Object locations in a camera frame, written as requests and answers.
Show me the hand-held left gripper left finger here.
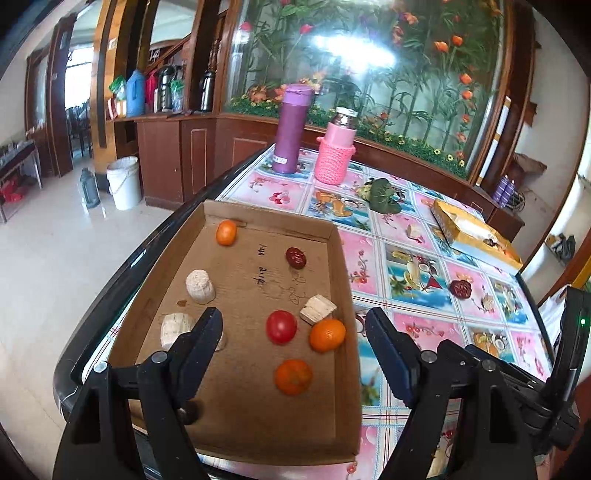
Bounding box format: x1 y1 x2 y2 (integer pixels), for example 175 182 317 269
52 307 225 480

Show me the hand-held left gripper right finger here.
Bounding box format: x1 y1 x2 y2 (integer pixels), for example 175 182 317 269
365 307 539 480

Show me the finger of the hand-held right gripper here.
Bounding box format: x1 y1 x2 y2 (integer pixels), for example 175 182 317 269
465 344 556 398
514 396 574 433

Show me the round beige rice cake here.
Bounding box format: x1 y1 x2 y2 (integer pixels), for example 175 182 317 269
185 270 217 305

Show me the brown cardboard tray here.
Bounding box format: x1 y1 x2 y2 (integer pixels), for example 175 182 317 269
108 199 363 467

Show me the orange tangerine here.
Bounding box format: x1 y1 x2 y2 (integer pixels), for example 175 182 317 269
309 319 347 354
215 220 238 247
274 359 315 396

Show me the red tomato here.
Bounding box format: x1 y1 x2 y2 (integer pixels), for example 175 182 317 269
266 310 298 346

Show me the beige cake chunk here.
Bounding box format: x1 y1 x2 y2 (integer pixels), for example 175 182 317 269
299 295 338 328

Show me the large wrinkled red date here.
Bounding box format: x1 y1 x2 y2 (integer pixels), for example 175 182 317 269
284 247 308 271

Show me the long yellow box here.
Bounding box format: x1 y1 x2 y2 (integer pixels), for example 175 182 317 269
430 199 525 272

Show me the printed plastic tablecloth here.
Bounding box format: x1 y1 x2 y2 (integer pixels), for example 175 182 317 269
217 148 555 480

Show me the black bag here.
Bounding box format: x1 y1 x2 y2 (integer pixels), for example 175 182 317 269
551 234 577 259

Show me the green leafy vegetable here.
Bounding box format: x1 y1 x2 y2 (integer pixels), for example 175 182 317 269
362 178 402 214

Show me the white plastic bucket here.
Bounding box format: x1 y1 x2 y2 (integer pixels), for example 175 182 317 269
106 156 143 212

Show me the wooden cabinet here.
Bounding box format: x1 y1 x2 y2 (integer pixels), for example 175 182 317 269
134 113 278 213

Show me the grey plastic bottle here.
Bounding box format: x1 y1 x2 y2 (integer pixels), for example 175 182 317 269
79 167 101 207

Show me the jar with pink knit sleeve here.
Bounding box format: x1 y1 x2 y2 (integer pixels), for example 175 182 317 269
314 107 358 184

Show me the white and yellow roll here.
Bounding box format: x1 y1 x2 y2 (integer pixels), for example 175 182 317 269
478 97 512 185

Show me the purple thermos bottle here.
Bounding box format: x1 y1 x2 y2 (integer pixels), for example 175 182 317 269
271 84 315 175

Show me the dark steel thermos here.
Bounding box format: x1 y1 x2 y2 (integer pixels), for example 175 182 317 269
199 69 217 113
157 65 177 113

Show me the blue plastic jug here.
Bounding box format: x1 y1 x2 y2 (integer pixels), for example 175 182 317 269
126 70 146 117

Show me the low side table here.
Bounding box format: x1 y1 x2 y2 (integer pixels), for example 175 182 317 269
0 141 42 222

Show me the flower-print glass screen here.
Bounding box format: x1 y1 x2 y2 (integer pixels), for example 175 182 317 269
222 0 513 178

